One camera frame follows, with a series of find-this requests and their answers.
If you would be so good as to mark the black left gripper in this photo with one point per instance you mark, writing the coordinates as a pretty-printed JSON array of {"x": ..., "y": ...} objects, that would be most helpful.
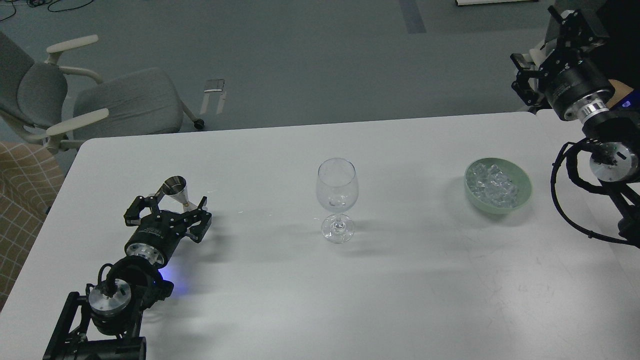
[{"x": 157, "y": 235}]

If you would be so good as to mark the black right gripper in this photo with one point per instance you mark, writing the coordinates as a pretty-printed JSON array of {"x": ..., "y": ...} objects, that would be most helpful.
[{"x": 564, "y": 79}]

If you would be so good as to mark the steel double jigger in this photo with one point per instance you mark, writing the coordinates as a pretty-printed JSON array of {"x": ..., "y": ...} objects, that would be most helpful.
[{"x": 176, "y": 188}]

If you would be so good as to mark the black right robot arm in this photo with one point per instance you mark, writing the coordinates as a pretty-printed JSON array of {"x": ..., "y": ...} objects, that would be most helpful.
[{"x": 605, "y": 162}]

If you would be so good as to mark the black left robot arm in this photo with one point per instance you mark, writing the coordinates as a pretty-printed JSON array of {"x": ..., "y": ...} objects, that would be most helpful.
[{"x": 104, "y": 322}]

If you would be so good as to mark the pile of ice cubes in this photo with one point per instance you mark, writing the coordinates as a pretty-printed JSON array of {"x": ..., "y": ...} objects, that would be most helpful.
[{"x": 489, "y": 184}]

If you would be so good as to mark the clear wine glass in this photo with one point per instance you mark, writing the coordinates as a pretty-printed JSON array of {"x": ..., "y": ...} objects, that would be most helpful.
[{"x": 337, "y": 191}]

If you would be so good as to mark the white chair right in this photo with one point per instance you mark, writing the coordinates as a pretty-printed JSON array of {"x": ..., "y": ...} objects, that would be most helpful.
[{"x": 540, "y": 51}]

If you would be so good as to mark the person in black shirt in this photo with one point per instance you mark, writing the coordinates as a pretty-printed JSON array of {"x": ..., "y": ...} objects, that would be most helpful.
[{"x": 618, "y": 59}]

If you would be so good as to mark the green bowl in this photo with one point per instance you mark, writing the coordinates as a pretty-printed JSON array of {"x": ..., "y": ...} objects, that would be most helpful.
[{"x": 519, "y": 177}]

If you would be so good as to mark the beige checked cushion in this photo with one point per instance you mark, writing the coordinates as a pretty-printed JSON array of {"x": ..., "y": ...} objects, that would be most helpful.
[{"x": 30, "y": 179}]

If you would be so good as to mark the grey office chair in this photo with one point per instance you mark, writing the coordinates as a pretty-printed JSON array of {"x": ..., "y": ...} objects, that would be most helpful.
[{"x": 62, "y": 107}]

